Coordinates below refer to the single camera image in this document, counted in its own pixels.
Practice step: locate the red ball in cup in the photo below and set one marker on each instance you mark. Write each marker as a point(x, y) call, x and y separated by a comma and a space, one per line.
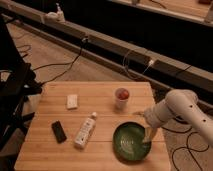
point(124, 94)

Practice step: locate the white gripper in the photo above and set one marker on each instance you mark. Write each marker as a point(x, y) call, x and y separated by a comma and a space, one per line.
point(156, 116)

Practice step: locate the green ceramic bowl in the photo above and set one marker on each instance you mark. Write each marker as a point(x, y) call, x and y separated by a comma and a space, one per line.
point(127, 142)

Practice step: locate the white device on rail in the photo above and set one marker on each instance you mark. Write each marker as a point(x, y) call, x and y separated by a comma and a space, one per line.
point(58, 15)

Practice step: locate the black stand at left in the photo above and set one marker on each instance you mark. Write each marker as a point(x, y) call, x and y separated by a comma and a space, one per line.
point(13, 92)

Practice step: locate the white plastic bottle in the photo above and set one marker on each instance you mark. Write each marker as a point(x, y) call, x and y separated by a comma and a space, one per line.
point(85, 131)

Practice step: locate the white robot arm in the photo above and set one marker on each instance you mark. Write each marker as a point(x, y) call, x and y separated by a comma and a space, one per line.
point(181, 103)

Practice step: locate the black phone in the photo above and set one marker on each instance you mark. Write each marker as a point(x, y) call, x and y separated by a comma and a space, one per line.
point(58, 132)

